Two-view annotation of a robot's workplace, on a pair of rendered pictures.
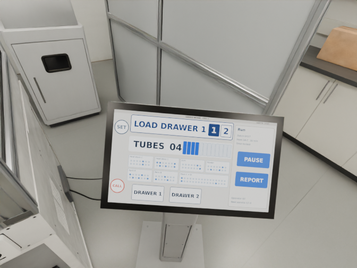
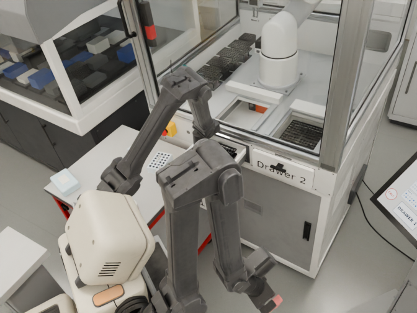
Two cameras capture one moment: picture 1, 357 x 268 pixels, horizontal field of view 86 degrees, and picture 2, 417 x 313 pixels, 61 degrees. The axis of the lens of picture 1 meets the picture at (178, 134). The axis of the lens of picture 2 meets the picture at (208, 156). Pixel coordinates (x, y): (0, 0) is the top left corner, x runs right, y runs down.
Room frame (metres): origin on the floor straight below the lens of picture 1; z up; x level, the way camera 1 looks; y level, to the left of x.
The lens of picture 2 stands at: (-0.46, -0.47, 2.03)
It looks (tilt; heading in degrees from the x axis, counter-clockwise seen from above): 43 degrees down; 79
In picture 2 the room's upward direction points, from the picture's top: 8 degrees counter-clockwise
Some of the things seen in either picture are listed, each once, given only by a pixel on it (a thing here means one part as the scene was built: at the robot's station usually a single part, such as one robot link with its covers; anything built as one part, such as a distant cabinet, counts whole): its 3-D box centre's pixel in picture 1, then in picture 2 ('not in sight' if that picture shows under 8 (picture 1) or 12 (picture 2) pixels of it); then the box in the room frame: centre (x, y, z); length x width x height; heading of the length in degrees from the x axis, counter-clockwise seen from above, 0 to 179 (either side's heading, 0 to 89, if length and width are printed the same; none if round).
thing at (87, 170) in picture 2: not in sight; (143, 217); (-0.62, 0.92, 0.38); 0.62 x 0.58 x 0.76; 129
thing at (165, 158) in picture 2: not in sight; (160, 163); (-0.44, 0.90, 0.78); 0.12 x 0.08 x 0.04; 51
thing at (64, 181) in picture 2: not in sight; (65, 182); (-0.92, 0.95, 0.78); 0.15 x 0.10 x 0.04; 115
